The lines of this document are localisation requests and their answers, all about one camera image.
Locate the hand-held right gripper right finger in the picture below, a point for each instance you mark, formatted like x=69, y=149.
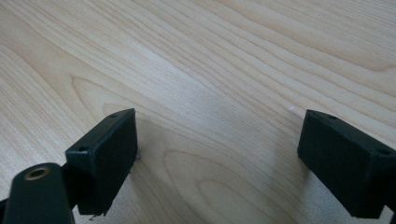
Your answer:
x=351, y=168

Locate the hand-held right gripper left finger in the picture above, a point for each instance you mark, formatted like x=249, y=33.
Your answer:
x=102, y=161

